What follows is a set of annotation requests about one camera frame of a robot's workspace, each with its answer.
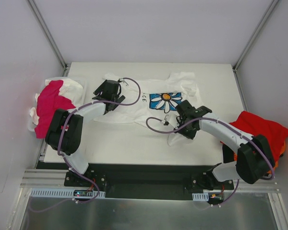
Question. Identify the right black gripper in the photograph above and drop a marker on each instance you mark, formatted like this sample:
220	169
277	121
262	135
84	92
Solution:
183	108

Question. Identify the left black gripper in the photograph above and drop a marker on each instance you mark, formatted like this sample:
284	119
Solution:
102	90

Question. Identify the white daisy print t-shirt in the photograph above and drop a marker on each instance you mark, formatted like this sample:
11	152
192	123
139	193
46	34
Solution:
154	98

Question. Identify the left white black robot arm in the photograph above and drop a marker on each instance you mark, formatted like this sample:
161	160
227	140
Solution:
65	130

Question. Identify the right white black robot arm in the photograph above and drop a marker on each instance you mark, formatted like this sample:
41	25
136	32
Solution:
254	155

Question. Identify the white laundry basket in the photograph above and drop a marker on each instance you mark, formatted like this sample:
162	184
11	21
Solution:
58	93

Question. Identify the pale pink white garment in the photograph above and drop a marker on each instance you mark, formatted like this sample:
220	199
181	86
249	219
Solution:
73	88

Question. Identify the black folded garment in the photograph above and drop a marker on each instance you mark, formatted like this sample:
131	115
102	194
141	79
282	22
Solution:
228	154

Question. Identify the magenta t-shirt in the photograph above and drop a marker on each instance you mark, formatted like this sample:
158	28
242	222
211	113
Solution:
48	102

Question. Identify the right aluminium corner profile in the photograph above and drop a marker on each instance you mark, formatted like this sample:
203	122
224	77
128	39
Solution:
258	29

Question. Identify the aluminium corner profile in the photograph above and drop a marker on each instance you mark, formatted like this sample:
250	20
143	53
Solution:
258	29
46	31

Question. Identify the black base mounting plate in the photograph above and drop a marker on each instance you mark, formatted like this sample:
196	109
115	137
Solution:
159	182

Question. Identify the red folded t-shirt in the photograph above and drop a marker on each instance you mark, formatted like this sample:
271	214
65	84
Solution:
275	133

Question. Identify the left aluminium corner profile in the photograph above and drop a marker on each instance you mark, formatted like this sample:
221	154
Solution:
46	31

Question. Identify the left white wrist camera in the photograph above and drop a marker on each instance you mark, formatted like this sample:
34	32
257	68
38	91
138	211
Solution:
123	81

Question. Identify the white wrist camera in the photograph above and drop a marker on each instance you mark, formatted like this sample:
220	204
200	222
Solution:
171	120
123	81

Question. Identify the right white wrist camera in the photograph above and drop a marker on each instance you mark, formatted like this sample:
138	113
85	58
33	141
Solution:
171	120

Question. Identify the right grey cable duct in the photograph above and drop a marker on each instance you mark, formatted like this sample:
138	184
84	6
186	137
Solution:
200	196

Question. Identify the grey cable duct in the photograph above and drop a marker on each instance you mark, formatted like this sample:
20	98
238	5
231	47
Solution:
66	193
200	196

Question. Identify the left grey cable duct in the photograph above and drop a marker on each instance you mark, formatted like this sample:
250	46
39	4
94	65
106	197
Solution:
66	193

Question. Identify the aluminium front rail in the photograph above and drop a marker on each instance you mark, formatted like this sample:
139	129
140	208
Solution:
43	178

